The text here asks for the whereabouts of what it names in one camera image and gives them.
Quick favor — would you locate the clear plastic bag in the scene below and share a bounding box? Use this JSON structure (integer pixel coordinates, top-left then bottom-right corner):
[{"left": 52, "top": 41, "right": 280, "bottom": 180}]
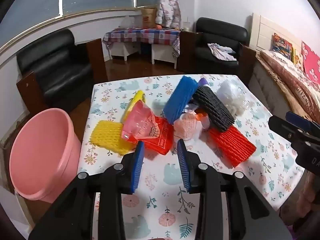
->
[{"left": 120, "top": 15, "right": 137, "bottom": 29}]

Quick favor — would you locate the white plastic bag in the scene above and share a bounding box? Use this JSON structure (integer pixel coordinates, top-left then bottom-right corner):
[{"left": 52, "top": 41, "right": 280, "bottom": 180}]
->
[{"left": 216, "top": 81, "right": 247, "bottom": 117}]

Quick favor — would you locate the orange wrapper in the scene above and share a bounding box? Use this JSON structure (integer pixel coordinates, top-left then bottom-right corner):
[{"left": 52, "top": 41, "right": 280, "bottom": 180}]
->
[{"left": 195, "top": 112, "right": 209, "bottom": 123}]

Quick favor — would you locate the bed with patterned bedding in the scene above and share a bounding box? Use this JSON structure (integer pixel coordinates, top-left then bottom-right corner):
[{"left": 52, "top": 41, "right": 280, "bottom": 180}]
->
[{"left": 255, "top": 50, "right": 320, "bottom": 125}]

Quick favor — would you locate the brown paper bag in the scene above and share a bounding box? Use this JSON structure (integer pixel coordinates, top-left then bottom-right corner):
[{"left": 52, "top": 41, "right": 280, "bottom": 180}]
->
[{"left": 141, "top": 8, "right": 157, "bottom": 28}]

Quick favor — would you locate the crumpled light cloth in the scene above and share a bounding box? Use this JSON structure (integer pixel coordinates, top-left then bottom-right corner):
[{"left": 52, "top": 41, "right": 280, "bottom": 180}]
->
[{"left": 207, "top": 43, "right": 237, "bottom": 61}]

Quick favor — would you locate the pink plastic bucket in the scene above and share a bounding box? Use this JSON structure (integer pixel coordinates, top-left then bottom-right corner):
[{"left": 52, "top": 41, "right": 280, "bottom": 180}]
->
[{"left": 9, "top": 108, "right": 82, "bottom": 204}]

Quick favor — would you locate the pink patterned pillow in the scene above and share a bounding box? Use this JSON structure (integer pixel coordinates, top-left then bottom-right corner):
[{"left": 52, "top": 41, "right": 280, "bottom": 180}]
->
[{"left": 301, "top": 41, "right": 320, "bottom": 84}]

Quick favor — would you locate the person's right forearm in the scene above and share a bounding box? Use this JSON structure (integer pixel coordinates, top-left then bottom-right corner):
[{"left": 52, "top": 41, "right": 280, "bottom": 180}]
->
[{"left": 280, "top": 172, "right": 320, "bottom": 235}]

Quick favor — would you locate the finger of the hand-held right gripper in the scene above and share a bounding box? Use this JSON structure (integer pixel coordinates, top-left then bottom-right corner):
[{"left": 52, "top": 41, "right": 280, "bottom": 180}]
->
[
  {"left": 268, "top": 115, "right": 310, "bottom": 142},
  {"left": 285, "top": 111, "right": 320, "bottom": 134}
]

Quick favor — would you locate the black leather armchair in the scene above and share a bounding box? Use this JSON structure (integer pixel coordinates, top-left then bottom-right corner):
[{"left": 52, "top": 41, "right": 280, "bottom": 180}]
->
[
  {"left": 16, "top": 29, "right": 108, "bottom": 114},
  {"left": 179, "top": 17, "right": 257, "bottom": 85}
]

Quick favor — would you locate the yellow foam net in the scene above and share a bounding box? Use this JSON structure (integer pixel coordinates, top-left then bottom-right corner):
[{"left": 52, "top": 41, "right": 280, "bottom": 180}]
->
[{"left": 90, "top": 120, "right": 133, "bottom": 155}]

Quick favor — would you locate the black foam net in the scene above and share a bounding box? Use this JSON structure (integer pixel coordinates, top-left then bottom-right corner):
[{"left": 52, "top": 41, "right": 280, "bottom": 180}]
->
[{"left": 192, "top": 86, "right": 235, "bottom": 132}]

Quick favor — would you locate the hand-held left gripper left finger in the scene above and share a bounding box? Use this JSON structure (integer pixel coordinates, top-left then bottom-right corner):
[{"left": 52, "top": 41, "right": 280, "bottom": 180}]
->
[{"left": 29, "top": 141, "right": 145, "bottom": 240}]

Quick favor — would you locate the colourful striped pillow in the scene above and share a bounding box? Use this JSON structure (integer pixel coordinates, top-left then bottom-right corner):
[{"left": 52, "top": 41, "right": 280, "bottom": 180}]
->
[{"left": 271, "top": 33, "right": 293, "bottom": 60}]

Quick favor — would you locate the white bed headboard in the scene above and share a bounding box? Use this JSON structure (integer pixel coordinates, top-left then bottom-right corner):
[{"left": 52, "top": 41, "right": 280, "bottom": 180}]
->
[{"left": 251, "top": 12, "right": 300, "bottom": 53}]

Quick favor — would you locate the white cabinet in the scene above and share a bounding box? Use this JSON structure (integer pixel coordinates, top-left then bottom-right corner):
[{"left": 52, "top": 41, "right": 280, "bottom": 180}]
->
[
  {"left": 109, "top": 42, "right": 142, "bottom": 62},
  {"left": 151, "top": 44, "right": 178, "bottom": 68}
]

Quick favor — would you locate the checkered tablecloth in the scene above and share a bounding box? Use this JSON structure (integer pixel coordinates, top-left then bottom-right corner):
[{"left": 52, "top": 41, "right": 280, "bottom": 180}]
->
[{"left": 104, "top": 27, "right": 181, "bottom": 55}]

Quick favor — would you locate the red foam net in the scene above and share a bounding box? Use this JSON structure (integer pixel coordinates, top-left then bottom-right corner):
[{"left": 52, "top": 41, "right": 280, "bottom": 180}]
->
[{"left": 207, "top": 126, "right": 257, "bottom": 168}]

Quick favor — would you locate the red packet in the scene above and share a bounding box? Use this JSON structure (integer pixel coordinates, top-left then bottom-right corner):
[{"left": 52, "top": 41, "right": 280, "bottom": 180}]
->
[{"left": 136, "top": 116, "right": 174, "bottom": 156}]

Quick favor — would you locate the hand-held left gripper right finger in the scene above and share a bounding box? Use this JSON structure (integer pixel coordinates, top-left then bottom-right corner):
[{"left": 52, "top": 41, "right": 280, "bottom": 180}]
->
[{"left": 177, "top": 139, "right": 293, "bottom": 240}]

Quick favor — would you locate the yellow packet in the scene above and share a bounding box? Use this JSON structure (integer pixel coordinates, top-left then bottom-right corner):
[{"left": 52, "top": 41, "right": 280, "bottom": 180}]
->
[{"left": 122, "top": 90, "right": 146, "bottom": 122}]

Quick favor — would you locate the pink translucent plastic bag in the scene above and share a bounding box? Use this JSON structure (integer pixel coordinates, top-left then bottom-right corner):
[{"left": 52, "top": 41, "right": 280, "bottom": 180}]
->
[{"left": 122, "top": 100, "right": 163, "bottom": 143}]

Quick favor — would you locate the floral tablecloth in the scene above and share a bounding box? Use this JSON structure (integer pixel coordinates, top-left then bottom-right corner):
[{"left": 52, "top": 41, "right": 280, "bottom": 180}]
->
[{"left": 77, "top": 74, "right": 304, "bottom": 240}]

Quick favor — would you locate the white floral puffer jacket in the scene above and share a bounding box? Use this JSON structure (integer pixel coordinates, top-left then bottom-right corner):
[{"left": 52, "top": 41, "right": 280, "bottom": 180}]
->
[{"left": 150, "top": 0, "right": 182, "bottom": 28}]

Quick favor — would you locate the blue foam net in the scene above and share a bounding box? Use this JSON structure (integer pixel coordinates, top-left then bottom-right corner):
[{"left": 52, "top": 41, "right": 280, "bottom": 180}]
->
[{"left": 163, "top": 75, "right": 202, "bottom": 125}]

